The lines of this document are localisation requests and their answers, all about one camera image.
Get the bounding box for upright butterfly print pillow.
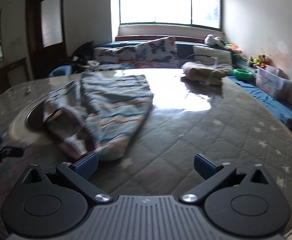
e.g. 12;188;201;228
135;36;177;68

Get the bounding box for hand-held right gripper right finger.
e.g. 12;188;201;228
181;153;272;203

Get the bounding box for small stuffed toys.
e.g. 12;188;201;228
247;54;271;67

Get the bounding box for blue sheet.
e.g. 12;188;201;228
227;76;292;130

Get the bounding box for clear plastic storage box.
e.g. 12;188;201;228
255;65;292;100

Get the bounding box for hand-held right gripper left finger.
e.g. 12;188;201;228
21;152;111;203

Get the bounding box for blue chair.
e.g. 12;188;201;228
48;65;74;77

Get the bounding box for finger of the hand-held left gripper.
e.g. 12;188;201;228
0;134;24;161

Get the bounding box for green bowl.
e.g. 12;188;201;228
233;69;253;80

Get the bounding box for white stuffed toy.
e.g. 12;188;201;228
204;34;224;46

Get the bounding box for blue striped cloth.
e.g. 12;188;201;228
42;74;154;162

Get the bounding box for dark wooden glass-panel door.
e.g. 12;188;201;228
26;0;66;80

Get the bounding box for butterfly print pillows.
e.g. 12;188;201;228
93;40;234;68

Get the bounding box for grey pillow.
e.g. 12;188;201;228
193;45;234;69

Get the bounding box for grey quilted star mattress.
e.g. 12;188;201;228
0;67;292;240

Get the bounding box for orange and green toys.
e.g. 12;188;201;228
224;44;243;55

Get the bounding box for bagged folded clothes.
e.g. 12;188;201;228
181;61;227;85

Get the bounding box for black bag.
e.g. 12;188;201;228
72;41;95;63

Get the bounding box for large window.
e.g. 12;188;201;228
110;0;222;32

